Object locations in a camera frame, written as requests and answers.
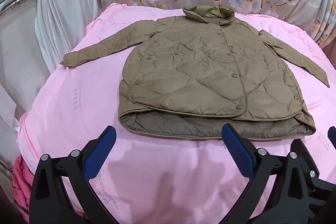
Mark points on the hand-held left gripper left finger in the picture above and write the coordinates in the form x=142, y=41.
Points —
x=99, y=151

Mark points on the dark pink cloth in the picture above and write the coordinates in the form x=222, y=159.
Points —
x=21, y=182

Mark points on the pink bed sheet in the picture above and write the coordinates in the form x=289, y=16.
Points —
x=157, y=174

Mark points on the white satin curtain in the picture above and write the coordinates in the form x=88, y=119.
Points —
x=65, y=16

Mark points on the olive quilted jacket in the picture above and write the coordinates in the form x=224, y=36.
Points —
x=197, y=69

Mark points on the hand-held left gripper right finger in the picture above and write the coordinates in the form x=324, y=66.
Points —
x=237, y=151

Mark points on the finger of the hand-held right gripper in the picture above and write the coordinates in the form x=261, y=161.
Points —
x=304, y=154

